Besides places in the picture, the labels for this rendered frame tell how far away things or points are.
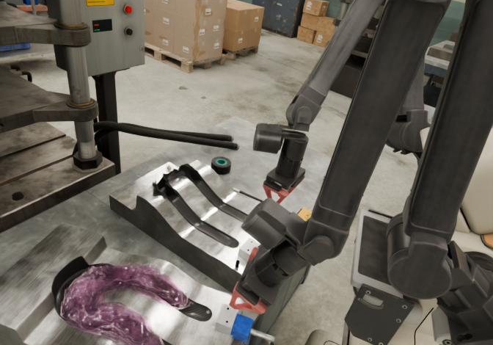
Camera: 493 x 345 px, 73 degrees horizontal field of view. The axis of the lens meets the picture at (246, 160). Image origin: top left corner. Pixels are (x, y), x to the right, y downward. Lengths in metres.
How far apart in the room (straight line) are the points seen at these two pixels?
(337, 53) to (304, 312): 1.45
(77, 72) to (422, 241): 1.05
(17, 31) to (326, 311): 1.80
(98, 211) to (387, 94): 0.95
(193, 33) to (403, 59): 4.35
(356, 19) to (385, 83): 0.46
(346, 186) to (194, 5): 4.26
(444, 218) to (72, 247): 0.77
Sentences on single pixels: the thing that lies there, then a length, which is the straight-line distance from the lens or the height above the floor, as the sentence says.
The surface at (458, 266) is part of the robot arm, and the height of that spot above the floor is 1.26.
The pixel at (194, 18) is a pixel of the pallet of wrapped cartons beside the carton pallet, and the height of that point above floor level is 0.69.
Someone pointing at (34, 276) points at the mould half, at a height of 0.91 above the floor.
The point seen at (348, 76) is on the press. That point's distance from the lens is 4.89.
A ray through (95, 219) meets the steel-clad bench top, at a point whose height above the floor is 0.80.
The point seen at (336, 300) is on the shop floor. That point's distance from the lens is 2.07.
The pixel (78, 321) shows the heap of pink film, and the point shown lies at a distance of 0.82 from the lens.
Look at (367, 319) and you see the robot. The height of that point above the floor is 0.95.
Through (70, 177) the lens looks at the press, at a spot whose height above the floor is 0.78.
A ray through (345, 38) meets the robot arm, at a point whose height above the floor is 1.42.
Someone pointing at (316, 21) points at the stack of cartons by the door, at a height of 0.45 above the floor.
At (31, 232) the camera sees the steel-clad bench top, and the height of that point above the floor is 0.80.
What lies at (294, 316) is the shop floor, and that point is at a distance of 1.93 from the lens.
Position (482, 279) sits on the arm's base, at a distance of 0.58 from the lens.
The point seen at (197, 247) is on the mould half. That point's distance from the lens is 0.92.
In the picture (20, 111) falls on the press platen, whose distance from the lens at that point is 1.24.
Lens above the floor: 1.57
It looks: 32 degrees down
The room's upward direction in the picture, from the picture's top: 10 degrees clockwise
